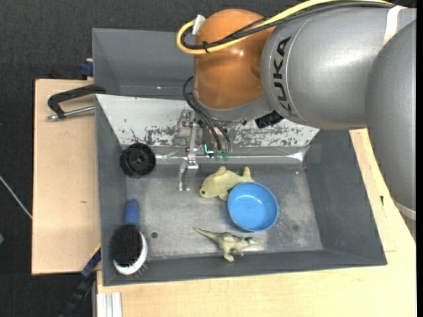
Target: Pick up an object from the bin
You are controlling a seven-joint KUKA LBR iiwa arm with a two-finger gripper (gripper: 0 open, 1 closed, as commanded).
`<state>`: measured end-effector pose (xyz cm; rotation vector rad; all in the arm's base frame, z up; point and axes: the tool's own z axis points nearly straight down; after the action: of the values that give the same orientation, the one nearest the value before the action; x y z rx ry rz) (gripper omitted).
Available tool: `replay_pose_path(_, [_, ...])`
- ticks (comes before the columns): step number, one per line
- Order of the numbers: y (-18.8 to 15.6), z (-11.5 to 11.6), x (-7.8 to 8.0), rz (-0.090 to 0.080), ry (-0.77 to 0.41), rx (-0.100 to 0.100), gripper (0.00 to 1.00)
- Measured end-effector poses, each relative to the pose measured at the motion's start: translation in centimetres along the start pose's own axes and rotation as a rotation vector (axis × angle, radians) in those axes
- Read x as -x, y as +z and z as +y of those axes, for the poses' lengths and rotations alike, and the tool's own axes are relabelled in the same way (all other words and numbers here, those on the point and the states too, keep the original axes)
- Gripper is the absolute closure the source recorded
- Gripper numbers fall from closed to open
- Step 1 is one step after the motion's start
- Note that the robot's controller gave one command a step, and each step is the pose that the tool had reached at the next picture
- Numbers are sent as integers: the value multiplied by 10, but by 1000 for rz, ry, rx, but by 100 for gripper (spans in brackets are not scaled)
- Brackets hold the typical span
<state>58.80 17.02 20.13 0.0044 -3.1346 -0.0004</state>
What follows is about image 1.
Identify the yellow toy dolphin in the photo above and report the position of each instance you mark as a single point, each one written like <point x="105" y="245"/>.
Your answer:
<point x="219" y="183"/>

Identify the green toy dinosaur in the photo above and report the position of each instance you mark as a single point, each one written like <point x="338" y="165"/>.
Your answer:
<point x="231" y="241"/>

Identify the brown cardboard board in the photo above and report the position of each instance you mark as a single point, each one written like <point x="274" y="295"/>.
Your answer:
<point x="64" y="183"/>

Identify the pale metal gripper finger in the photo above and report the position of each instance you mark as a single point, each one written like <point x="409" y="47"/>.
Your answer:
<point x="192" y="162"/>
<point x="181" y="180"/>

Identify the black cylinder on white bracket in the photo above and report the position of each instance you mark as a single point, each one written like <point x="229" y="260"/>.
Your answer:
<point x="268" y="119"/>

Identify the blue plastic bowl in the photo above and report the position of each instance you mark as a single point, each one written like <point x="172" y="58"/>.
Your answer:
<point x="252" y="206"/>

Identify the grey metal bin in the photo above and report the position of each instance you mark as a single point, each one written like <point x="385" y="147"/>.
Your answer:
<point x="172" y="210"/>

